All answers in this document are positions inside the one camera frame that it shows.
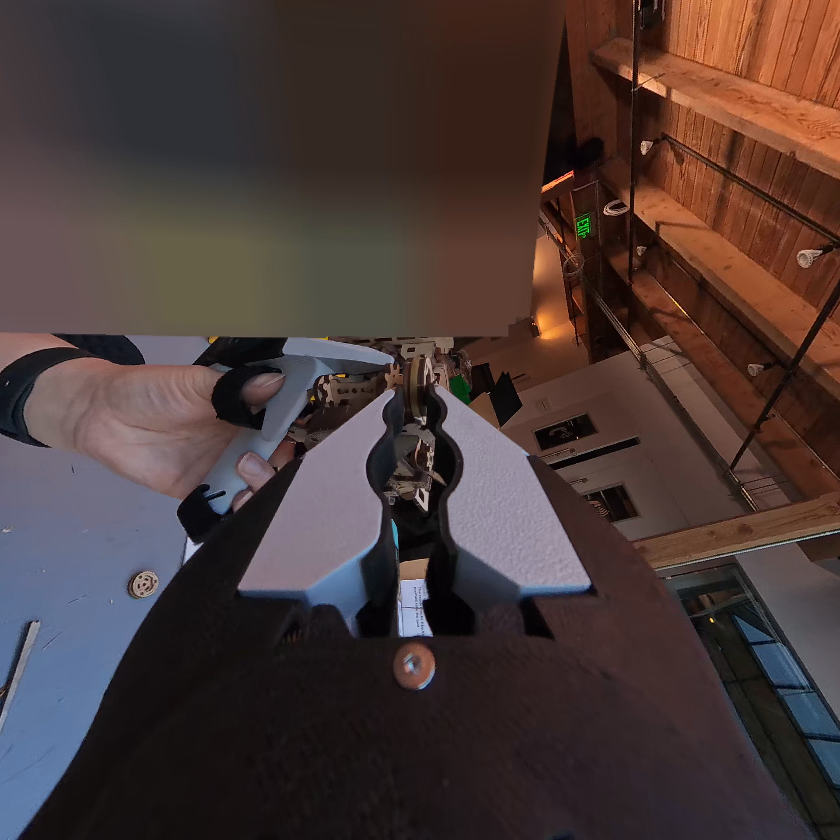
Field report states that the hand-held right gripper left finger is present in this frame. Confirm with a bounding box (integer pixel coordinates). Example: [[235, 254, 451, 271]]
[[236, 387, 408, 636]]

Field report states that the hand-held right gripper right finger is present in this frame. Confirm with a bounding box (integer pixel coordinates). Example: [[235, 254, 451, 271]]
[[425, 386, 597, 634]]

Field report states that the thin wooden strip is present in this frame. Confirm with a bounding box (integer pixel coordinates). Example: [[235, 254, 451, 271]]
[[0, 620, 42, 731]]

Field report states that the person's left hand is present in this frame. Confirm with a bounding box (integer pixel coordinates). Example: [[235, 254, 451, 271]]
[[23, 357, 296, 514]]

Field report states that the black wristband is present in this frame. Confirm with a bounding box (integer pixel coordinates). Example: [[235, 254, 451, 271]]
[[0, 346, 102, 449]]

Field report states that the wooden gear model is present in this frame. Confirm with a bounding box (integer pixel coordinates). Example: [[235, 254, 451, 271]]
[[289, 338, 473, 516]]

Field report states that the white printed paper slip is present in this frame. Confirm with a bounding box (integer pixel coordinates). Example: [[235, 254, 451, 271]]
[[397, 577, 434, 637]]

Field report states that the large glass window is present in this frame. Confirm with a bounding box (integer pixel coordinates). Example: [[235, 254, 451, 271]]
[[663, 563, 840, 836]]

